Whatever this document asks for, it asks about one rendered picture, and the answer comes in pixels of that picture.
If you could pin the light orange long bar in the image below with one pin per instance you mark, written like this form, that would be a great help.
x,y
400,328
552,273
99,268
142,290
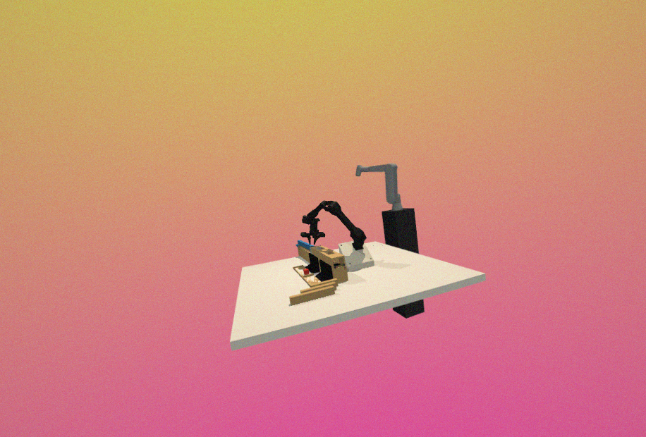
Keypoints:
x,y
311,295

